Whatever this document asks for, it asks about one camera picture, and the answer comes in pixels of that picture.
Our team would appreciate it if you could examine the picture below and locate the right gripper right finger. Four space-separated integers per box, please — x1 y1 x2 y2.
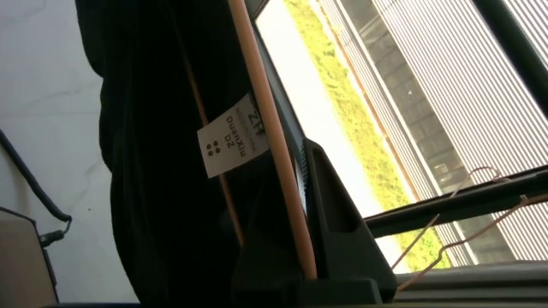
299 137 398 306

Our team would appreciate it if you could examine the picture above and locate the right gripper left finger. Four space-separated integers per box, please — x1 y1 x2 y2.
233 215 304 306

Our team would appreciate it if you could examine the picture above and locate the black garment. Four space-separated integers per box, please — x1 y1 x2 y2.
74 0 309 307

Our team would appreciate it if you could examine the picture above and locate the black clothes rack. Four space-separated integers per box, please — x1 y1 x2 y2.
363 164 548 240

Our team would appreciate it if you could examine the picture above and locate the black cable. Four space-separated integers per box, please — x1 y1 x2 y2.
0 127 73 250

